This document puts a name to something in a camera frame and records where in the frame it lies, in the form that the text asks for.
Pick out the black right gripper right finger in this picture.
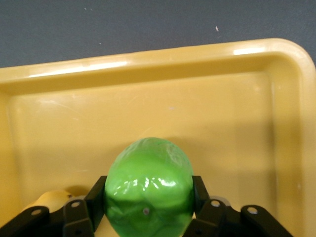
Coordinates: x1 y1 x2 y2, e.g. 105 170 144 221
184 174 295 237

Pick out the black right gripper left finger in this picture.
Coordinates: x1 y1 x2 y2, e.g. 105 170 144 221
0 174 109 237

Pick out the yellow potato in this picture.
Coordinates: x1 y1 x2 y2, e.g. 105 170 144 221
22 189 73 216

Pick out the green apple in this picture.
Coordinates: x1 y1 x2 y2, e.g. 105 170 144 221
103 137 195 237

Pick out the yellow plastic tray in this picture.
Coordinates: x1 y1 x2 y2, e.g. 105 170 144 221
0 38 316 237

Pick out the dark grey table mat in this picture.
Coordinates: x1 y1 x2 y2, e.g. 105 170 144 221
0 0 316 69

